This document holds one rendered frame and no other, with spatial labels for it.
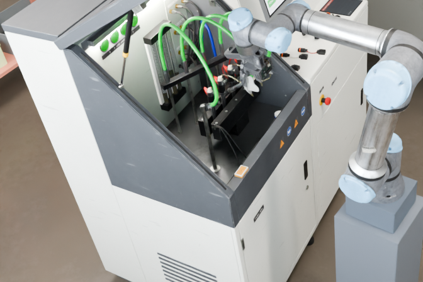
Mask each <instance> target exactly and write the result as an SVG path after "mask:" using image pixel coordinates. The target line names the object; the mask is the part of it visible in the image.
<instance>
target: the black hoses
mask: <svg viewBox="0 0 423 282"><path fill-rule="evenodd" d="M188 3H191V4H192V5H193V6H194V7H195V8H196V9H197V10H198V13H199V16H201V12H200V10H199V8H198V7H197V5H196V4H195V3H193V2H192V1H188ZM182 8H185V9H186V10H187V11H188V12H189V13H190V14H191V15H192V17H193V16H194V15H193V13H192V12H191V11H190V10H189V9H188V8H187V7H186V6H182ZM176 13H178V14H180V15H181V16H182V17H183V18H184V19H185V21H186V20H187V19H186V17H185V16H184V15H183V14H182V13H181V12H179V11H176ZM200 21H201V20H199V25H198V34H197V35H196V33H195V30H196V25H195V20H194V21H193V30H192V29H191V28H190V27H189V24H188V25H187V27H186V29H188V37H189V39H190V31H191V32H192V33H193V43H194V44H195V37H196V45H195V46H196V48H197V46H198V50H200V40H199V35H200V26H201V24H200ZM184 54H185V55H188V58H187V59H186V61H187V65H188V67H189V66H190V65H191V64H192V63H194V65H195V66H197V64H196V62H195V60H196V59H197V58H198V56H197V55H196V53H195V51H194V54H193V49H191V54H190V45H189V44H188V53H184ZM189 59H190V60H189ZM198 65H200V59H199V58H198Z"/></svg>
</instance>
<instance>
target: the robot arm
mask: <svg viewBox="0 0 423 282"><path fill-rule="evenodd" d="M228 23H229V28H230V31H231V33H232V36H233V39H234V42H235V45H231V46H230V47H229V48H228V49H227V50H226V52H225V53H224V55H225V56H226V58H228V59H242V63H241V65H240V81H241V83H242V85H243V86H244V88H245V90H246V91H247V92H248V93H249V94H252V91H255V92H259V88H258V87H257V86H256V85H255V84H254V79H253V77H252V76H254V77H255V78H256V80H257V81H259V82H262V80H263V79H264V78H265V77H266V76H267V75H268V74H273V73H272V72H271V69H272V68H274V67H273V63H272V60H271V58H270V57H268V56H265V55H264V54H265V53H266V52H265V50H264V49H262V48H265V49H267V50H269V51H271V52H276V53H279V54H282V53H284V52H285V51H287V49H288V47H289V46H290V43H291V39H292V35H291V34H293V33H294V32H295V31H298V32H300V33H304V34H307V35H311V36H313V37H317V38H321V39H324V40H327V41H330V42H334V43H338V44H340V45H344V46H347V47H351V48H354V49H357V50H360V51H364V52H367V53H369V54H373V55H377V56H379V57H380V60H379V61H378V63H377V64H376V65H374V66H373V67H372V68H371V69H370V70H369V72H368V74H367V76H366V78H365V80H364V85H363V89H364V93H365V94H366V99H367V101H368V103H369V107H368V111H367V114H366V118H365V121H364V125H363V130H362V132H361V137H360V139H359V144H358V148H357V151H355V152H353V153H352V154H351V156H350V158H349V162H348V165H347V169H346V171H345V173H344V174H343V175H342V176H341V178H340V180H339V187H340V189H341V190H342V192H343V193H344V194H345V195H346V196H347V197H348V198H350V199H352V200H354V201H356V202H358V203H369V202H373V203H379V204H387V203H393V202H395V201H397V200H399V199H400V198H401V197H402V196H403V194H404V191H405V183H404V180H403V177H402V175H401V172H400V168H401V158H402V149H403V147H402V140H401V138H400V137H399V136H398V135H397V134H395V133H394V130H395V127H396V124H397V121H398V117H399V114H400V112H403V111H404V110H406V109H407V107H408V106H409V103H410V100H411V97H412V94H413V92H414V89H415V87H416V85H417V84H418V83H419V81H420V80H421V79H422V78H423V42H422V41H421V40H420V39H418V38H417V37H415V36H413V35H412V34H410V33H407V32H405V31H402V30H398V29H394V28H391V29H389V30H384V29H381V28H377V27H374V26H370V25H365V24H362V23H358V22H355V21H351V20H347V19H344V18H340V17H337V16H333V15H330V14H326V13H322V12H319V11H315V10H312V9H311V8H310V6H309V4H308V3H306V2H305V1H303V0H295V1H293V2H292V3H289V4H288V5H287V6H286V7H285V8H284V9H283V10H282V11H281V12H279V13H278V14H277V15H276V16H275V17H274V18H273V19H271V20H270V21H269V22H265V21H261V20H258V19H255V18H253V15H252V13H251V12H250V10H249V9H247V8H236V9H234V10H233V11H232V12H231V13H230V14H229V16H228ZM261 47H262V48H261ZM248 74H250V75H252V76H250V75H248Z"/></svg>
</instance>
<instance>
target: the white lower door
mask: <svg viewBox="0 0 423 282"><path fill-rule="evenodd" d="M315 224H316V221H315V201H314V190H313V169H312V149H311V138H310V120H308V121H307V123H306V124H305V126H304V127H303V129H302V130H301V132H300V133H299V135H298V136H297V138H296V139H295V141H294V142H293V143H292V145H291V147H290V148H289V149H288V151H287V153H286V154H285V155H284V157H283V158H282V160H281V161H280V163H279V164H278V166H277V167H276V169H275V170H274V171H273V173H272V175H271V176H270V177H269V179H268V180H267V182H266V183H265V185H264V186H263V187H262V189H261V190H260V192H259V194H258V195H257V196H256V198H255V199H254V201H253V202H252V204H251V205H250V207H249V208H248V210H247V211H246V213H245V214H244V216H243V217H242V218H241V220H240V221H239V223H238V228H239V235H240V241H241V245H242V252H243V255H244V262H245V268H246V272H247V279H248V282H283V281H284V280H285V278H286V276H287V274H288V273H289V271H290V269H291V267H292V265H293V263H294V262H295V260H296V258H297V257H298V255H299V253H300V251H301V249H302V248H303V246H304V244H305V243H306V241H307V239H308V237H309V235H310V234H311V232H312V230H313V228H314V226H315Z"/></svg>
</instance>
